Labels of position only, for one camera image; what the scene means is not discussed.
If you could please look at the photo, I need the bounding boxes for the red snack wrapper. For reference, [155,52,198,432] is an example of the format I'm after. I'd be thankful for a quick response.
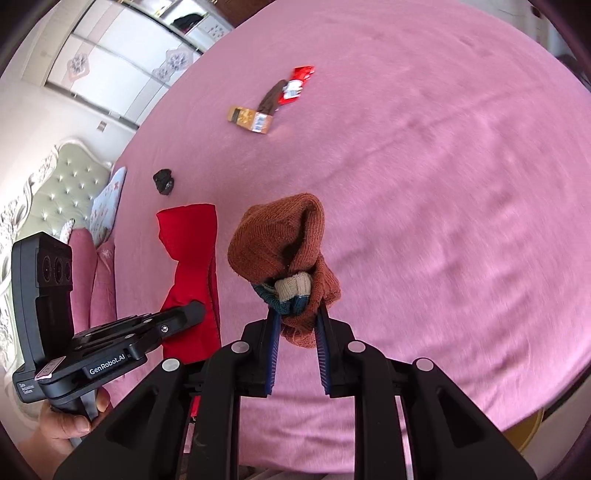
[278,66,317,106]

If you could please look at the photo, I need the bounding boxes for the white wardrobe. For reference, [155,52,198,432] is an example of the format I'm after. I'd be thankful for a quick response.
[44,0,237,131]

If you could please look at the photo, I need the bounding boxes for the pink pillows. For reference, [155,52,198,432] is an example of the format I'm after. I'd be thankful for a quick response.
[69,228,117,340]

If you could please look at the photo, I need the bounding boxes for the red cloth bag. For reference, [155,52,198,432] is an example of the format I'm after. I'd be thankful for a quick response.
[156,203,223,366]

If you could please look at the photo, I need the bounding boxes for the gold and brown small box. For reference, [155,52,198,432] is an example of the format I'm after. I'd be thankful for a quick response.
[228,106,273,136]

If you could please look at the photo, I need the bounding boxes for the person's left hand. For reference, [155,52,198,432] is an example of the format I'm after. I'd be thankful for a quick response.
[39,387,112,457]

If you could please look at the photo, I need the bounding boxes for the brown knitted sock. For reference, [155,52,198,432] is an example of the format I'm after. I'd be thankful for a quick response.
[228,193,344,350]

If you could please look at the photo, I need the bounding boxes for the dark brown wrapper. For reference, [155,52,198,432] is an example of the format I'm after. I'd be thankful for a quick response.
[257,79,288,116]

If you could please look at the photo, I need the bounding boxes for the light blue printed pillow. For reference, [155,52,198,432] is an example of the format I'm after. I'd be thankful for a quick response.
[89,167,129,248]

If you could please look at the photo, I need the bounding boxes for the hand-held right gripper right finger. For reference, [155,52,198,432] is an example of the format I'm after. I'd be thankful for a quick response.
[316,305,539,480]

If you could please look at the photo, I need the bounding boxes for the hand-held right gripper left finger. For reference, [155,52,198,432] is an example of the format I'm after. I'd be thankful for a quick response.
[53,307,282,480]

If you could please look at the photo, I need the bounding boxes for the green tufted headboard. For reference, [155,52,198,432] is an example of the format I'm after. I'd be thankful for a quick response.
[0,141,114,296]

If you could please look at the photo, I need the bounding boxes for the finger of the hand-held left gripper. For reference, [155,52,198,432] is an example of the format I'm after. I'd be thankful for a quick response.
[139,300,208,346]

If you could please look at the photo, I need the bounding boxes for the small black crumpled object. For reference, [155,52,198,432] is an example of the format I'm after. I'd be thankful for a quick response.
[153,169,175,196]

